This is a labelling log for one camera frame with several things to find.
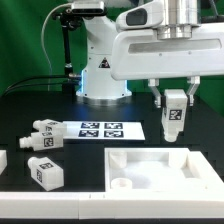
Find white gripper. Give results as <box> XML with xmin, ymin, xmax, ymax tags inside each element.
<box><xmin>110</xmin><ymin>23</ymin><xmax>224</xmax><ymax>108</ymax></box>

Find grey camera cable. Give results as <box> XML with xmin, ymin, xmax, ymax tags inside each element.
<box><xmin>40</xmin><ymin>3</ymin><xmax>72</xmax><ymax>92</ymax></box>

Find black cables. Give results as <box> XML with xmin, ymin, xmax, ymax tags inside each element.
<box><xmin>0</xmin><ymin>74</ymin><xmax>81</xmax><ymax>98</ymax></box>

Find white square tabletop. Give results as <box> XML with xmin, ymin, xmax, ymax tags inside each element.
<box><xmin>104</xmin><ymin>148</ymin><xmax>224</xmax><ymax>192</ymax></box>

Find silver depth camera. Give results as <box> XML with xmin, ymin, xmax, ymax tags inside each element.
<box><xmin>71</xmin><ymin>0</ymin><xmax>106</xmax><ymax>16</ymax></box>

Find white U-shaped obstacle fence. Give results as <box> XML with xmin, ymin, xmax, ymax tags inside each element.
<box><xmin>0</xmin><ymin>178</ymin><xmax>224</xmax><ymax>220</ymax></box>

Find black camera stand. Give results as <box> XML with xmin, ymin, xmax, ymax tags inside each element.
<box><xmin>52</xmin><ymin>8</ymin><xmax>82</xmax><ymax>94</ymax></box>

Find white AprilTag sheet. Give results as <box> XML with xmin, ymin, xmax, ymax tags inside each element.
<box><xmin>64</xmin><ymin>121</ymin><xmax>145</xmax><ymax>141</ymax></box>

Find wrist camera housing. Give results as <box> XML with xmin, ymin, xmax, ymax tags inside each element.
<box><xmin>116</xmin><ymin>0</ymin><xmax>164</xmax><ymax>32</ymax></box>

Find white block left edge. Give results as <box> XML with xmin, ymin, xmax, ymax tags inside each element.
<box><xmin>0</xmin><ymin>150</ymin><xmax>7</xmax><ymax>175</ymax></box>

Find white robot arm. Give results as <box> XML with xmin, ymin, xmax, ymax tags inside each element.
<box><xmin>74</xmin><ymin>0</ymin><xmax>224</xmax><ymax>101</ymax></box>

